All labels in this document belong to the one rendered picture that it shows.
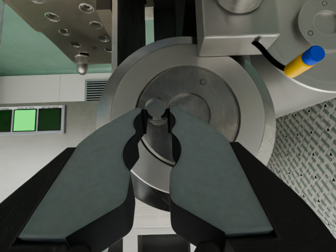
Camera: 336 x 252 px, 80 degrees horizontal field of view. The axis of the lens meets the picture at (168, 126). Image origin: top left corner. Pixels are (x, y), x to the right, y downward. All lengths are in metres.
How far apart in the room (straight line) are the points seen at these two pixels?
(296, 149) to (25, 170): 0.56
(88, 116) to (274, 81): 0.43
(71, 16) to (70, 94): 2.85
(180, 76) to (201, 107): 0.03
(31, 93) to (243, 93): 3.47
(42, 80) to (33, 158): 2.99
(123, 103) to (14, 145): 0.48
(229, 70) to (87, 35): 0.37
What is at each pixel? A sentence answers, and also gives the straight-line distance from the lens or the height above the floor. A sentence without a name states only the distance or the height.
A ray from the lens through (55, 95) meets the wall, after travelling 3.37.
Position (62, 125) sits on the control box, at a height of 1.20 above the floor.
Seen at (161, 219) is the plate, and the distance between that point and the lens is 0.50.
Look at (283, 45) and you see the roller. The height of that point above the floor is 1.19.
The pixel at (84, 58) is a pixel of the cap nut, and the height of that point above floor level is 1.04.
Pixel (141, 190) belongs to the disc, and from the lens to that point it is 0.17.
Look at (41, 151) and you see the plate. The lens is 0.57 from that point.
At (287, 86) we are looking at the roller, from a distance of 0.20.
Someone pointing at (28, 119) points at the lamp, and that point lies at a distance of 0.59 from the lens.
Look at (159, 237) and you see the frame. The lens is 0.60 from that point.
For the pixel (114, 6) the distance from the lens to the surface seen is 0.22.
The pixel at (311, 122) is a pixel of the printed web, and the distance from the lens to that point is 0.33.
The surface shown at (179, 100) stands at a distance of 0.15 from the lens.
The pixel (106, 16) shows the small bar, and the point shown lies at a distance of 0.39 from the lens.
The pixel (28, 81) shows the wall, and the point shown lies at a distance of 3.65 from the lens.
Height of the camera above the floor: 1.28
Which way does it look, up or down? 8 degrees down
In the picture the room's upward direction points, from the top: 178 degrees clockwise
